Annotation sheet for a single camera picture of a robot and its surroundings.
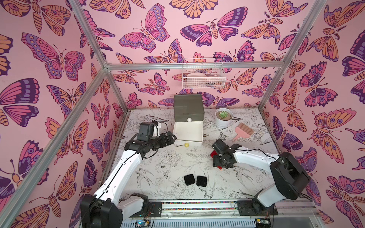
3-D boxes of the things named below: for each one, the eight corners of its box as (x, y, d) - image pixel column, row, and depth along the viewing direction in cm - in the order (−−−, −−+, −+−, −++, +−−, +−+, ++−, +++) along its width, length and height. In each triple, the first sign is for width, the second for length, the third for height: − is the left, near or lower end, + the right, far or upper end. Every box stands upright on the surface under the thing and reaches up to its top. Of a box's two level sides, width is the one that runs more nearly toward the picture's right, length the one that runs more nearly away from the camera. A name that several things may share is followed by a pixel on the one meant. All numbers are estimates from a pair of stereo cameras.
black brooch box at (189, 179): (186, 186, 83) (186, 184, 82) (183, 177, 87) (183, 176, 85) (195, 183, 84) (195, 181, 83) (192, 174, 88) (193, 173, 86)
